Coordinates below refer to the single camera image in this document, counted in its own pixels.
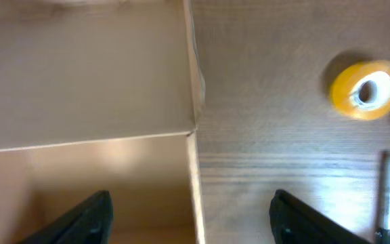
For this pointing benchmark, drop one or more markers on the brown cardboard box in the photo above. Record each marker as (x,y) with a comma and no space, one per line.
(100,95)

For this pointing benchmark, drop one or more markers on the black permanent marker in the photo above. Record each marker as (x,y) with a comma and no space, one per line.
(382,232)

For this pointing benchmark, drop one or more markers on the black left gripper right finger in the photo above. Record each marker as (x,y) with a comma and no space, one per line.
(294,222)

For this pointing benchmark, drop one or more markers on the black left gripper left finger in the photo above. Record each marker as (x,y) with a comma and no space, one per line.
(89,222)

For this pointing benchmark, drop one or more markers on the yellow tape roll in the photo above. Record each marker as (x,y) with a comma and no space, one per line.
(362,91)

